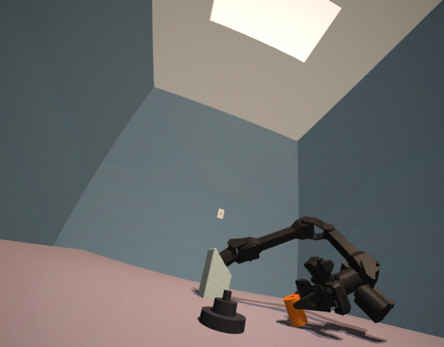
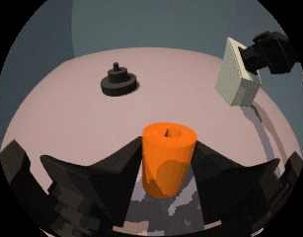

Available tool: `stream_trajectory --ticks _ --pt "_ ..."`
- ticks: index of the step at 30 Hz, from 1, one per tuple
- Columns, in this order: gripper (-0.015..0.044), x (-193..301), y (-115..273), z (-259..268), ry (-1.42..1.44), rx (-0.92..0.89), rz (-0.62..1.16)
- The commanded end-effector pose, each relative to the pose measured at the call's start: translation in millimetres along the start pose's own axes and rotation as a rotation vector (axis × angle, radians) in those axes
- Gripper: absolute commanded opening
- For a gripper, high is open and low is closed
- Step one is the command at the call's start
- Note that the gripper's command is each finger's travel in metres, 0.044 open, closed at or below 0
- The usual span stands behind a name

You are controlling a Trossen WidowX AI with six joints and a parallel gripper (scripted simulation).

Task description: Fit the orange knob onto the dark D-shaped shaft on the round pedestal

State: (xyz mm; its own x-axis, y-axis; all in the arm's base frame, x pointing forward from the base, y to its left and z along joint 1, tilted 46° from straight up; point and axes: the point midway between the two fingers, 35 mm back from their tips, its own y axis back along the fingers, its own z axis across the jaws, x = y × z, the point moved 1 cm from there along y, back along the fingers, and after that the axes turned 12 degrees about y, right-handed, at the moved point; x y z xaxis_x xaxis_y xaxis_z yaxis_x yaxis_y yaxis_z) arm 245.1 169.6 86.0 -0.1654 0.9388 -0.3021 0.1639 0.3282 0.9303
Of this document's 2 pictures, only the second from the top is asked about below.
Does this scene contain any orange knob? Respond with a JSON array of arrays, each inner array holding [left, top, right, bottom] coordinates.
[[142, 122, 197, 198]]

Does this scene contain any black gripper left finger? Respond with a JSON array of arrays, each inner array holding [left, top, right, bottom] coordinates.
[[40, 135, 142, 228]]

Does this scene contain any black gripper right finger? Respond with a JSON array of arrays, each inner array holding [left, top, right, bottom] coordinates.
[[190, 141, 280, 225]]

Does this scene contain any black stepped round pedestal with shaft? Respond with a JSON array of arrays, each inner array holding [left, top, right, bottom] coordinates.
[[100, 62, 138, 98]]

